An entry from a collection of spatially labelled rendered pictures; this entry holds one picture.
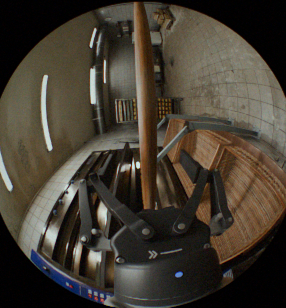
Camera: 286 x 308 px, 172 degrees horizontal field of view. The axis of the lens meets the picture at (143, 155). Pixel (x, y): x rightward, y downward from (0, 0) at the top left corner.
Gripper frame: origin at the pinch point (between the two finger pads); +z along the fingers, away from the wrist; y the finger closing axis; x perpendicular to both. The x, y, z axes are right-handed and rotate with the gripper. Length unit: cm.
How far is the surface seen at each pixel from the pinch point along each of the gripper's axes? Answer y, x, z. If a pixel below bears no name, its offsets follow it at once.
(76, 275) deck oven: -46, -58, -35
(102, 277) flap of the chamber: -22, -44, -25
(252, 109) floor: 119, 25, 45
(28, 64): -141, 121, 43
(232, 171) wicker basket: 60, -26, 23
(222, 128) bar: 51, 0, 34
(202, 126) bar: 33.8, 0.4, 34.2
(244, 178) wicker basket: 60, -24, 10
